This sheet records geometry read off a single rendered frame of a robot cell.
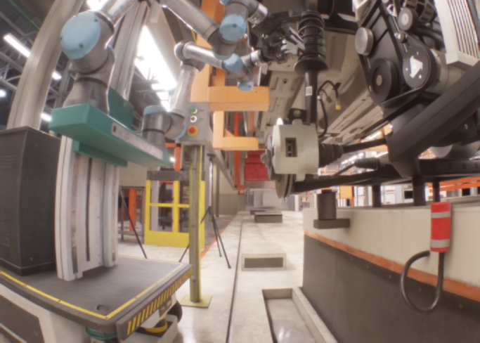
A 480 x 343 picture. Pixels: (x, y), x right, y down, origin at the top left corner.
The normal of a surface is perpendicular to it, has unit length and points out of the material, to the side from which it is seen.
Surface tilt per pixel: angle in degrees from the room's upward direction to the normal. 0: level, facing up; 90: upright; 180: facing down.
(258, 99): 90
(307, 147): 92
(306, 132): 74
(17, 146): 90
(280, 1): 132
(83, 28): 97
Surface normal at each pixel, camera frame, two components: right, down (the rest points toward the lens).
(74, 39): 0.22, -0.06
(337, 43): -0.01, 0.55
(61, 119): -0.07, -0.18
